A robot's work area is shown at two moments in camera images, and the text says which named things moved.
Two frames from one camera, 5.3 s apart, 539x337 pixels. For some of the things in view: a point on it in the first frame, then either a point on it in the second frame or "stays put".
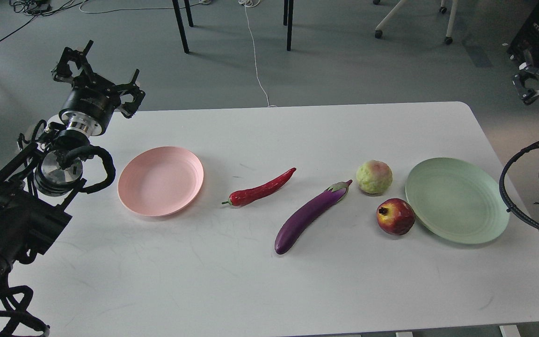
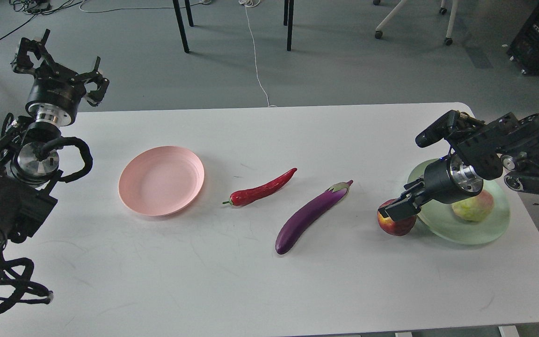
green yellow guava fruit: x=374 y=176 -> x=476 y=209
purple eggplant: x=292 y=229 stays put
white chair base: x=448 y=40 stays put
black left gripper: x=89 y=107 -> x=57 y=92
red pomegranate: x=396 y=216 stays put
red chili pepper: x=243 y=197 stays put
